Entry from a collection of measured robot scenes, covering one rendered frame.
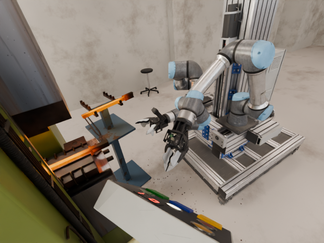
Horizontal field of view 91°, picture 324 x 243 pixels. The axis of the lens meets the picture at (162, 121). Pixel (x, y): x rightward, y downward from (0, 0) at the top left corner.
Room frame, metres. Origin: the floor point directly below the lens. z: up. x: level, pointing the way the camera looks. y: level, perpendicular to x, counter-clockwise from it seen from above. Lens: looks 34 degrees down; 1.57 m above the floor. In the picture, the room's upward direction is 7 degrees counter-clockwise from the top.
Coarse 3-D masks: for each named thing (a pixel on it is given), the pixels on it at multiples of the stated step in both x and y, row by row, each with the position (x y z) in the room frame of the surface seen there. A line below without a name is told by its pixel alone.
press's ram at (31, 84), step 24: (0, 0) 0.49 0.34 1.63; (0, 24) 0.47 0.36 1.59; (24, 24) 0.52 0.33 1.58; (0, 48) 0.46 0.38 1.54; (24, 48) 0.48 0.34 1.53; (0, 72) 0.45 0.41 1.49; (24, 72) 0.47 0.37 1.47; (48, 72) 0.51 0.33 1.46; (0, 96) 0.43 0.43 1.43; (24, 96) 0.45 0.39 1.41; (48, 96) 0.48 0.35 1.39
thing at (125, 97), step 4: (132, 92) 1.25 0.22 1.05; (124, 96) 1.20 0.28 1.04; (128, 96) 1.23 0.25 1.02; (132, 96) 1.25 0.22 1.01; (116, 100) 1.15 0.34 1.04; (124, 100) 1.20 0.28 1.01; (108, 104) 1.10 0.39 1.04; (112, 104) 1.12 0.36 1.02; (96, 108) 1.06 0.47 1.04; (100, 108) 1.05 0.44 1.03; (104, 108) 1.07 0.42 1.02; (88, 112) 1.01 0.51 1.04; (92, 112) 1.01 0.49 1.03; (84, 116) 0.97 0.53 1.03; (88, 116) 0.99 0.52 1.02
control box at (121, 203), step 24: (120, 192) 0.25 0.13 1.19; (144, 192) 0.29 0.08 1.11; (120, 216) 0.20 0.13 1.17; (144, 216) 0.18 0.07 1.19; (168, 216) 0.17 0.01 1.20; (192, 216) 0.22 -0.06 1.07; (144, 240) 0.15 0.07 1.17; (168, 240) 0.14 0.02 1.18; (192, 240) 0.13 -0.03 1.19; (216, 240) 0.12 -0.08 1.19
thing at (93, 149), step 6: (96, 144) 0.68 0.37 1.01; (102, 144) 0.67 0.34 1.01; (108, 144) 0.69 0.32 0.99; (84, 150) 0.64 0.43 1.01; (90, 150) 0.63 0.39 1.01; (96, 150) 0.65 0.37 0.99; (72, 156) 0.61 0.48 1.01; (78, 156) 0.61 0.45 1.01; (60, 162) 0.57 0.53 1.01; (66, 162) 0.58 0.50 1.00; (54, 168) 0.55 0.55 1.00
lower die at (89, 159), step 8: (72, 152) 0.66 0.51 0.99; (56, 160) 0.61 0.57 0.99; (80, 160) 0.59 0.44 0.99; (88, 160) 0.58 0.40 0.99; (56, 168) 0.55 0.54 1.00; (64, 168) 0.55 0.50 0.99; (72, 168) 0.54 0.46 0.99; (88, 168) 0.54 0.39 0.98; (96, 168) 0.54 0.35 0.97; (64, 176) 0.51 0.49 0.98; (80, 176) 0.50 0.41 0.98; (88, 176) 0.51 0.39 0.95; (64, 184) 0.47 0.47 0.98; (72, 184) 0.48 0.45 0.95
